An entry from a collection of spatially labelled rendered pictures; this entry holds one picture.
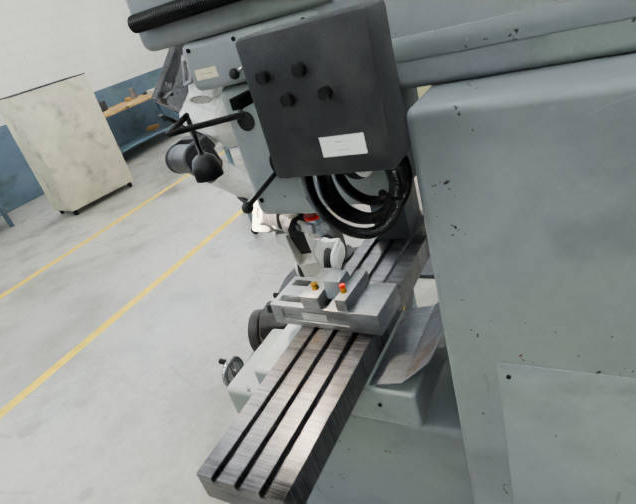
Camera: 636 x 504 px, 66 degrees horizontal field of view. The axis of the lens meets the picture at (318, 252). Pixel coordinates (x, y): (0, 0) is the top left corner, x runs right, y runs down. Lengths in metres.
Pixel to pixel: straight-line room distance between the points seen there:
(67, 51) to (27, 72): 0.90
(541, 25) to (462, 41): 0.12
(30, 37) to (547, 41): 9.44
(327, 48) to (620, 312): 0.61
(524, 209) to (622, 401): 0.41
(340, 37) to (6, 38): 9.18
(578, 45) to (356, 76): 0.36
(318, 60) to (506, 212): 0.38
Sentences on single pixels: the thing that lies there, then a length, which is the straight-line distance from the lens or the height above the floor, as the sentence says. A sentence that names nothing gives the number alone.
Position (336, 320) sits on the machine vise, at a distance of 1.37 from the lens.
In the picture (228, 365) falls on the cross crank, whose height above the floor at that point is 0.67.
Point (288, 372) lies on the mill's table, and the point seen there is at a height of 0.91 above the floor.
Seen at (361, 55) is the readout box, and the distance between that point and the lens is 0.66.
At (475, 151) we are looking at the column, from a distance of 0.81.
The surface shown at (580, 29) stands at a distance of 0.87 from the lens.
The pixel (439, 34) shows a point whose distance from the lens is 0.89.
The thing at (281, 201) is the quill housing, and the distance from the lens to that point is 1.16.
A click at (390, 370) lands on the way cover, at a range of 1.32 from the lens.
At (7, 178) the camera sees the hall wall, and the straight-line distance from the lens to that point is 9.23.
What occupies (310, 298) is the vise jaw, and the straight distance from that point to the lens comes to 1.36.
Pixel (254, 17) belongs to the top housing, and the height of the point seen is 1.74.
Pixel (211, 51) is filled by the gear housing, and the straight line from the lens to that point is 1.09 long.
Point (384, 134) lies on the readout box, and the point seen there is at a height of 1.57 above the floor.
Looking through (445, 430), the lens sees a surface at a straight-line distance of 1.36.
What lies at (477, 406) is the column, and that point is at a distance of 1.14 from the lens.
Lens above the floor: 1.75
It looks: 27 degrees down
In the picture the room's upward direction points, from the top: 17 degrees counter-clockwise
